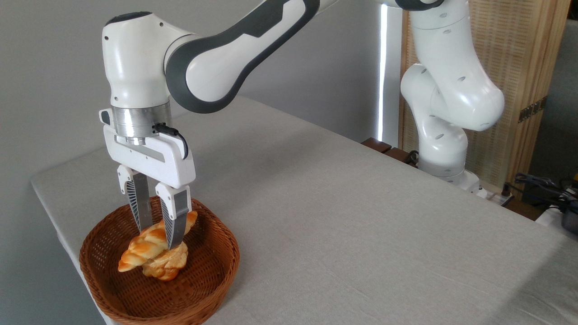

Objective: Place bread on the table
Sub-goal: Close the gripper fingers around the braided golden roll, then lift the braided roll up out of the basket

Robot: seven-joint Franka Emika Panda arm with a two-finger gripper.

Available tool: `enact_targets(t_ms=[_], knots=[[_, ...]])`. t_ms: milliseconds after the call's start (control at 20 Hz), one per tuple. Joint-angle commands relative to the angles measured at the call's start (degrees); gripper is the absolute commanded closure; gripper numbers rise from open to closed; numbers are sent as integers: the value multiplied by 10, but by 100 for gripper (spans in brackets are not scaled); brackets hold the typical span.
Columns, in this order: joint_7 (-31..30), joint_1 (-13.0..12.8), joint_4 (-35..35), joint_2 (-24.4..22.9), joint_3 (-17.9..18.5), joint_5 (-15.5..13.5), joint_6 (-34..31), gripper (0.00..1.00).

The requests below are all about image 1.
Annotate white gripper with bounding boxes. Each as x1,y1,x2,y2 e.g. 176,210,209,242
103,124,196,250

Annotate long twisted bread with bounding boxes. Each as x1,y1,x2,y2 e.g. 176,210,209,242
118,210,198,273

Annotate small round bread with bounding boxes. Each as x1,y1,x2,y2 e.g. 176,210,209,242
142,241,188,281

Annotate brown wicker basket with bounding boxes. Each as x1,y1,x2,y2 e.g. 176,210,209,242
79,195,240,325

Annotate grey tablecloth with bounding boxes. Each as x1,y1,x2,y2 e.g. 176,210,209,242
31,96,578,325

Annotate brown wooden block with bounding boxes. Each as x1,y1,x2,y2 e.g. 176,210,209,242
384,147,418,167
361,138,392,154

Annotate white power strip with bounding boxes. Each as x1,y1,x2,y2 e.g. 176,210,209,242
474,183,515,207

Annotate dark metal screen hinge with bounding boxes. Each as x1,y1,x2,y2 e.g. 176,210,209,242
518,96,548,123

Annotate bamboo folding screen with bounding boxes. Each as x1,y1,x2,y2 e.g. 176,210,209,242
398,0,572,199

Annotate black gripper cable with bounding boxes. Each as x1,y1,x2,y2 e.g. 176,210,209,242
152,123,189,160

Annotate bundle of dark cables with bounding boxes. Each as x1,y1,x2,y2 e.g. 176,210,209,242
514,173,578,213

